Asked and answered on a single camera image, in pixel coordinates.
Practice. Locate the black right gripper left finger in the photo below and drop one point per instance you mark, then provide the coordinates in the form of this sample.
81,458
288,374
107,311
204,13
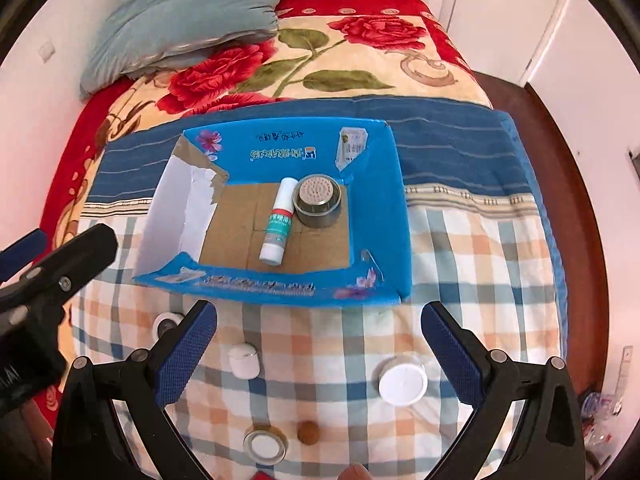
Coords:
89,442

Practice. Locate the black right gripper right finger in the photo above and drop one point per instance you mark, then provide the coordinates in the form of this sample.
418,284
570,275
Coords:
547,442

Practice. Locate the white jar black label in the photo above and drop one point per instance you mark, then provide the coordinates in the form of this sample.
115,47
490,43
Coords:
164,322

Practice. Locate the white round jar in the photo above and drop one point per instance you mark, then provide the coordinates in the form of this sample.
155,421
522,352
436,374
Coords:
402,381

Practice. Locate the gold rimmed round tin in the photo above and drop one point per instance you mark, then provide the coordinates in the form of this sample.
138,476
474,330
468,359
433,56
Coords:
265,445

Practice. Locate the small white earbud case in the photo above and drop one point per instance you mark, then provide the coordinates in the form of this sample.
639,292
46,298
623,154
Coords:
244,361

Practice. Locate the brown walnut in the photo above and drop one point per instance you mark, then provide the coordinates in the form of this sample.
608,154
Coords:
308,433

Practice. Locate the white tube bottle green label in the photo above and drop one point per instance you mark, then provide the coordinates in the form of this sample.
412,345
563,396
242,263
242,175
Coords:
279,224

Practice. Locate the round metal strainer tin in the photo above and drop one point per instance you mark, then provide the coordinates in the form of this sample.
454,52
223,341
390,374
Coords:
317,201

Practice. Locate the red rectangular lighter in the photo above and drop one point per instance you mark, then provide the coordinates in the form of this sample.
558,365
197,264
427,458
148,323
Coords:
261,475

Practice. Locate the person's hand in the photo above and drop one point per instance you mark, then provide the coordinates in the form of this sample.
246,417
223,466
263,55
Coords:
355,472

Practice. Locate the blue cardboard box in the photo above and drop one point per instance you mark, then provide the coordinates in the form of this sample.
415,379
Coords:
209,212

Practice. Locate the plaid blue striped bedsheet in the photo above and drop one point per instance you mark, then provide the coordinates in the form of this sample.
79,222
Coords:
480,244

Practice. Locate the grey-blue pillow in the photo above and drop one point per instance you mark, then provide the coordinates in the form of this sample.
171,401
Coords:
150,33

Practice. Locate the white wardrobe door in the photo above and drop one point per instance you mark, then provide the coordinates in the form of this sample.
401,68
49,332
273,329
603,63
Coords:
502,38

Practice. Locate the brown wooden bed frame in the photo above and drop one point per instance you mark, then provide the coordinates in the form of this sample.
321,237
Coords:
574,226

